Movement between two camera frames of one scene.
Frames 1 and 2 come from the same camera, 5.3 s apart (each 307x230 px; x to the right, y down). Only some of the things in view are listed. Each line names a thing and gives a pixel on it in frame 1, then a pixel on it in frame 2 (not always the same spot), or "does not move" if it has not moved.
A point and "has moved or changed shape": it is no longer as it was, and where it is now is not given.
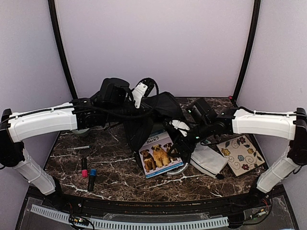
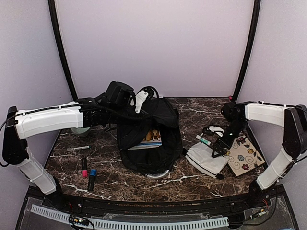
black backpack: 150,120 has moved or changed shape
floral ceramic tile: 241,155 does not move
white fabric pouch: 206,159 does not move
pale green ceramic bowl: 81,132 does not move
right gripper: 179,141 to 227,144
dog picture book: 154,155 has moved or changed shape
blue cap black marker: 91,180 does not move
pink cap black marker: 84,167 does not move
